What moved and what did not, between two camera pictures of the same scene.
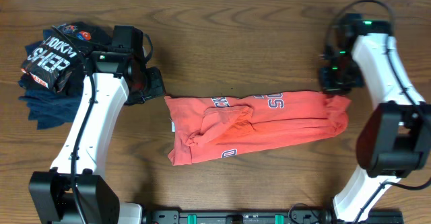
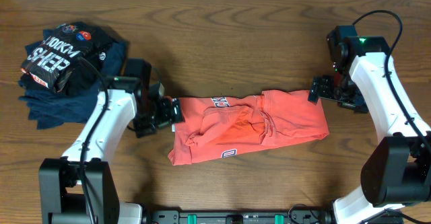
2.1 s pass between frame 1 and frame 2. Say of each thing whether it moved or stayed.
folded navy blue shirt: stayed
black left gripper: moved
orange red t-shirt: moved
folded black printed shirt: stayed
